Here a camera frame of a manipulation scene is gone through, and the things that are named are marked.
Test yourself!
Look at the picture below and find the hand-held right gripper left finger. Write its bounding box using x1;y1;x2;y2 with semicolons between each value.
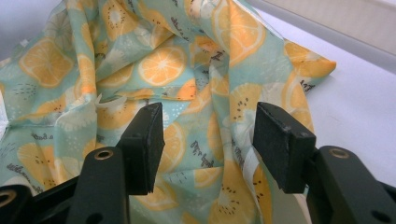
65;102;166;224

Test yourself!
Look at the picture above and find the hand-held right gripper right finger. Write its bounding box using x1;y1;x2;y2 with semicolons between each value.
252;101;396;224

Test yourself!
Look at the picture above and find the green orange-print cloth bag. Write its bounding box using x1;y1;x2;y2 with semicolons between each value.
0;0;338;224

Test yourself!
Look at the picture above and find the white table cover sheet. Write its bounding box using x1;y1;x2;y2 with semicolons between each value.
0;0;396;224

